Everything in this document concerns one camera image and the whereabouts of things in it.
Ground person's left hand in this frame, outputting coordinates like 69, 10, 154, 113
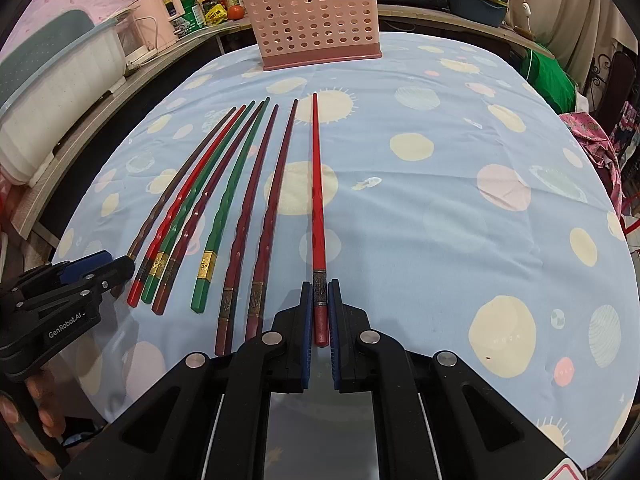
0, 372, 69, 466

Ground white dish box blue lid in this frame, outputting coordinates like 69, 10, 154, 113
0, 9, 127, 186

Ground beige curtain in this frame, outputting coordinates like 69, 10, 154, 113
500, 0, 617, 86

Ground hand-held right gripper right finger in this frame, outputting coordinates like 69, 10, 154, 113
327, 279, 596, 480

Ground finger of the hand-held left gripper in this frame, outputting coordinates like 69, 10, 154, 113
5, 250, 114, 295
30, 256, 137, 322

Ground green plastic bag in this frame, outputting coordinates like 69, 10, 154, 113
520, 50, 577, 114

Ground pink electric kettle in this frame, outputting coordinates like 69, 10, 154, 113
132, 0, 186, 53

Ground green chopstick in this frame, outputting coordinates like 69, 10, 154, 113
190, 96, 272, 315
140, 102, 254, 305

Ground dark red chopstick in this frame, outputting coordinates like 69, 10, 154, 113
151, 101, 266, 316
244, 99, 299, 337
214, 104, 279, 357

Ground brown chopstick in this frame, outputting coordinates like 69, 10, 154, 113
127, 106, 237, 262

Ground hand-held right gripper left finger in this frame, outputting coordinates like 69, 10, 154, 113
59, 281, 314, 480

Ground blue printed tablecloth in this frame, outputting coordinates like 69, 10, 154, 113
52, 32, 639, 480

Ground pink floral cloth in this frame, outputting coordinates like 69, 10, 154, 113
559, 110, 640, 166

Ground beige kitchen counter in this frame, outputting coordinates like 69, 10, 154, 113
377, 4, 551, 55

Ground pink perforated utensil basket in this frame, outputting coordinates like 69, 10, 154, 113
241, 0, 383, 72

